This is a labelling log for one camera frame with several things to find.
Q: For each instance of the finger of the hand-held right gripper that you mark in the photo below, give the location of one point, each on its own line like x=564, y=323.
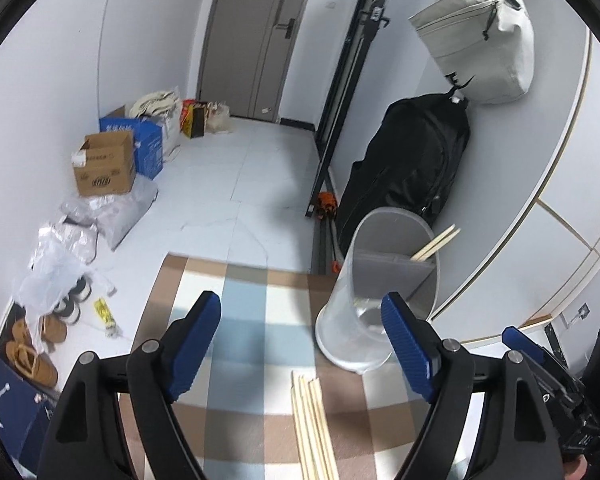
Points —
x=517, y=337

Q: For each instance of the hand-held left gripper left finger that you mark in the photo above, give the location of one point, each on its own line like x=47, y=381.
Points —
x=196, y=345

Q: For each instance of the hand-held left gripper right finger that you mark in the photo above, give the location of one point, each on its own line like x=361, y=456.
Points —
x=409, y=355

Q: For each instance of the wooden chopstick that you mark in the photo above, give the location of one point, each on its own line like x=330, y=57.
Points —
x=325, y=440
x=314, y=430
x=296, y=410
x=442, y=245
x=305, y=425
x=432, y=244

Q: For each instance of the person's right hand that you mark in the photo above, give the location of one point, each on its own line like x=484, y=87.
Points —
x=575, y=469

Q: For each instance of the checked floor mat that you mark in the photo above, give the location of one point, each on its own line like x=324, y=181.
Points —
x=260, y=320

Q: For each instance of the yellow packet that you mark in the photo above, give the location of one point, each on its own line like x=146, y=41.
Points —
x=104, y=312

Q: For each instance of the white black sneaker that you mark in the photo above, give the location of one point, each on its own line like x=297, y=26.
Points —
x=80, y=287
x=66, y=310

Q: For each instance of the brown slipper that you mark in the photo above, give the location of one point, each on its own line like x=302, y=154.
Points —
x=52, y=329
x=32, y=365

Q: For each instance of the grey plastic bag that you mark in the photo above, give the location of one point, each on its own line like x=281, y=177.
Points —
x=120, y=210

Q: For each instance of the crumpled clear plastic bags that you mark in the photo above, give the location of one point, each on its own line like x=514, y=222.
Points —
x=55, y=265

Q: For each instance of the orange tool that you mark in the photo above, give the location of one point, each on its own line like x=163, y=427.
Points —
x=326, y=205

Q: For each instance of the white wardrobe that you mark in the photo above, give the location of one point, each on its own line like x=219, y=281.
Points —
x=575, y=170

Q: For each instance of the black backpack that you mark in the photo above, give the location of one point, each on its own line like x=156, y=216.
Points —
x=410, y=160

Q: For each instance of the blue shoe box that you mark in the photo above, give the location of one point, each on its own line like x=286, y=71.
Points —
x=10, y=410

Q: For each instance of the brown cardboard box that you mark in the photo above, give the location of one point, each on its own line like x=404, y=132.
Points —
x=105, y=165

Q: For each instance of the blue cardboard box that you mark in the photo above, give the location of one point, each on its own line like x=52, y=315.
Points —
x=150, y=145

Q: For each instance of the black yellow bag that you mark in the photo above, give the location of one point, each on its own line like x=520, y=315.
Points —
x=198, y=122

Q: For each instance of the red bag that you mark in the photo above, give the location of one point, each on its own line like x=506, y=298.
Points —
x=187, y=117

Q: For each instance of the clear plastic bag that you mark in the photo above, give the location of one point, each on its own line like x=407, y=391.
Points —
x=219, y=117

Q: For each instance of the white tote bag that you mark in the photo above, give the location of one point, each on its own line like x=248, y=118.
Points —
x=157, y=105

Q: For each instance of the black metal stand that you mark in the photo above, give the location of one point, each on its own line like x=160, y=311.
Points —
x=350, y=70

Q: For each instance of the beige fabric bag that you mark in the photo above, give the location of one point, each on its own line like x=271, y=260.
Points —
x=480, y=40

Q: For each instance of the grey door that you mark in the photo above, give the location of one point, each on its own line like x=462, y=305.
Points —
x=250, y=35

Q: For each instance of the wall socket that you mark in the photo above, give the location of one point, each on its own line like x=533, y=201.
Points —
x=578, y=312

